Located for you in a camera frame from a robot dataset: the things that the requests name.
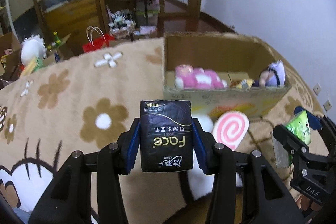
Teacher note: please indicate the white fluffy yellow pompom plush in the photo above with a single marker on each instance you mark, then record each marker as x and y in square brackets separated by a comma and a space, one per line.
[201, 177]

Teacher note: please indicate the small cardboard box with papers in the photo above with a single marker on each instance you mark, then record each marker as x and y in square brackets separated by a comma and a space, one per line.
[145, 32]

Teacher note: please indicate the cardboard box on bed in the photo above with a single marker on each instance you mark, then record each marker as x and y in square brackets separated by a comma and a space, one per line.
[231, 57]

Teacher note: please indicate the storage bin under table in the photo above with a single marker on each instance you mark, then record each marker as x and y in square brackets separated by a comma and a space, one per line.
[147, 12]

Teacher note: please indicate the black Face tissue pack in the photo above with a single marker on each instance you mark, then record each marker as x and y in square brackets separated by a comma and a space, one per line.
[166, 137]

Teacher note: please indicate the pink bear plush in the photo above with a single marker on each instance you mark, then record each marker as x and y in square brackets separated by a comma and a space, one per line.
[188, 77]

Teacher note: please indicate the red paper gift bag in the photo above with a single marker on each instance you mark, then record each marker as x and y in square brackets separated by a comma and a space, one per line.
[96, 39]

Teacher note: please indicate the open cardboard box on floor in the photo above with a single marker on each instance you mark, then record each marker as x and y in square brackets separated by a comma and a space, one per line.
[10, 57]

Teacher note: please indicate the purple haired doll plush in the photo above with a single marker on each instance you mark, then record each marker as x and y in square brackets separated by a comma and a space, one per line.
[273, 75]

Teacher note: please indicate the yellow green frog toy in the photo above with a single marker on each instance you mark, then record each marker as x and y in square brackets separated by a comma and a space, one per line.
[34, 65]

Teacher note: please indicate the green tissue pack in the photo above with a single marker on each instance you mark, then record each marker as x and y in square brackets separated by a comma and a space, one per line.
[299, 126]

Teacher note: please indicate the green glass bottle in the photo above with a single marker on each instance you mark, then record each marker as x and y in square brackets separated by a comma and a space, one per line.
[57, 40]

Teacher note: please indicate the wicker basket with items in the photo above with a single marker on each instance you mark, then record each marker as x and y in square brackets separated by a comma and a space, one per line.
[121, 24]

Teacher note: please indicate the person right hand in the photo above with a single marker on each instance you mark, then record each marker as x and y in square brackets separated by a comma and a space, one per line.
[308, 208]

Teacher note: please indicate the yellow dog plush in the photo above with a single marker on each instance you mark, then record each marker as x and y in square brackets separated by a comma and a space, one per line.
[242, 84]

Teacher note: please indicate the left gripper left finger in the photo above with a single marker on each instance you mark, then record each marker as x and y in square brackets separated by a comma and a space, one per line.
[67, 199]

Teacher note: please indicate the wall power outlet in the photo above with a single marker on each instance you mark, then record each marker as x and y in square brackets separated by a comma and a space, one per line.
[317, 89]

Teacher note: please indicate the white spiky hair plush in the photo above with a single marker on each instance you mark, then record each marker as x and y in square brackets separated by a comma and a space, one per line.
[33, 46]

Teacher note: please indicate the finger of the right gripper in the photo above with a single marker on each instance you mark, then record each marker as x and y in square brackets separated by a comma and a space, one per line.
[307, 113]
[291, 144]

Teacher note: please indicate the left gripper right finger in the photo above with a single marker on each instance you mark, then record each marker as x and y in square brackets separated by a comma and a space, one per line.
[265, 197]

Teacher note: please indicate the pink swirl roll plush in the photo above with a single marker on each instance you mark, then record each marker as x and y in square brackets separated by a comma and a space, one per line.
[231, 128]

